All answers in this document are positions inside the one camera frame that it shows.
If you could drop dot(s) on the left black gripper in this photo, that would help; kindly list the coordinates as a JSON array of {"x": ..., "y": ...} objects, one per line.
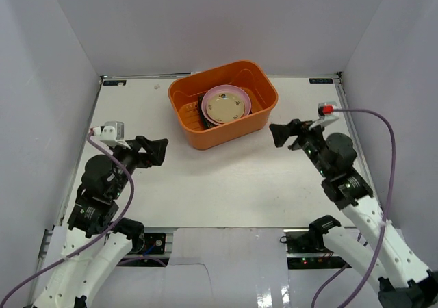
[{"x": 141, "y": 151}]

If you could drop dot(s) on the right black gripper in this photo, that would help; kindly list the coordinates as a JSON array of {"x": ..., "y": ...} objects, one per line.
[{"x": 295, "y": 128}]

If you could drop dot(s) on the black floral square plate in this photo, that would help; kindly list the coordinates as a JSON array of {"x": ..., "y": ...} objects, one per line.
[{"x": 205, "y": 123}]

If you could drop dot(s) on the beige floral round plate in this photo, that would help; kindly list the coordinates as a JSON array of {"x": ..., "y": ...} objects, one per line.
[{"x": 224, "y": 107}]

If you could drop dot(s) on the pink round plate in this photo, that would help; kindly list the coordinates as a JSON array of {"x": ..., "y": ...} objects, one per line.
[{"x": 226, "y": 89}]

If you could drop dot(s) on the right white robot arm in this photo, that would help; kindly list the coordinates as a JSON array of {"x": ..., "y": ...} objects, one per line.
[{"x": 389, "y": 266}]

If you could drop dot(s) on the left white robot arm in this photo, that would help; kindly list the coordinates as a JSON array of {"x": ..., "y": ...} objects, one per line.
[{"x": 98, "y": 234}]

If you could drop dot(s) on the orange plastic bin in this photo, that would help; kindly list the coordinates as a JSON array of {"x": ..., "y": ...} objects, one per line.
[{"x": 184, "y": 96}]

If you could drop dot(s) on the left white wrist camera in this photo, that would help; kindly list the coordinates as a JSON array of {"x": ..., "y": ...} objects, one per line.
[{"x": 111, "y": 134}]

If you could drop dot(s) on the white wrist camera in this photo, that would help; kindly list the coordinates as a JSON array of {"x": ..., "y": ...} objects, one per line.
[
  {"x": 111, "y": 134},
  {"x": 327, "y": 114}
]

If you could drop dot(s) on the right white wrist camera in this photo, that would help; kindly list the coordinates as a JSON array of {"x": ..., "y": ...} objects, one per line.
[{"x": 327, "y": 114}]

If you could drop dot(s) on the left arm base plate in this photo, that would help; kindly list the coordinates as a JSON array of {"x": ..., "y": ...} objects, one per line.
[{"x": 148, "y": 252}]

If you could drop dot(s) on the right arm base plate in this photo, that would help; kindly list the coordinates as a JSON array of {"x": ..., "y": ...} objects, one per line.
[{"x": 306, "y": 252}]

